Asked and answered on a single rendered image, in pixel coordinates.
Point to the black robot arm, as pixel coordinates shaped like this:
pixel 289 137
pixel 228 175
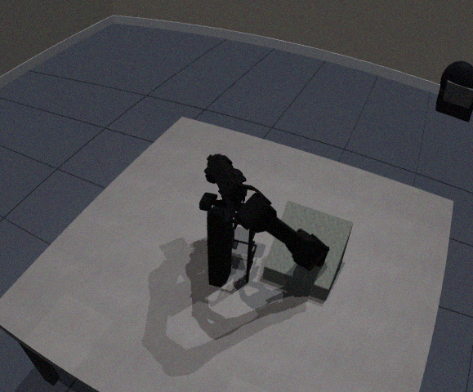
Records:
pixel 258 215

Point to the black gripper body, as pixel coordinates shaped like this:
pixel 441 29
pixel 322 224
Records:
pixel 209 199

